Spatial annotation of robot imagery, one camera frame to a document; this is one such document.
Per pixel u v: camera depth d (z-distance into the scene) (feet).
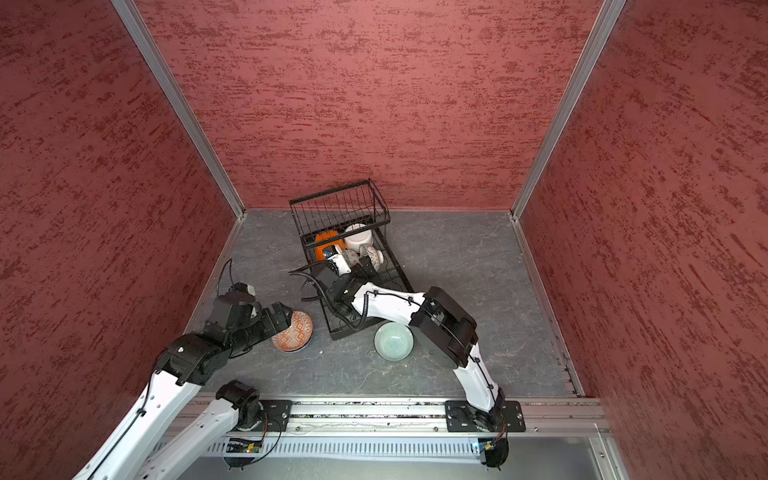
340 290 2.28
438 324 1.81
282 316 2.18
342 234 3.42
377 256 3.17
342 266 2.59
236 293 2.15
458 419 2.43
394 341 2.77
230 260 3.51
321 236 3.40
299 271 2.27
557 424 2.51
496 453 2.37
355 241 3.38
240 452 2.38
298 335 2.80
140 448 1.38
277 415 2.43
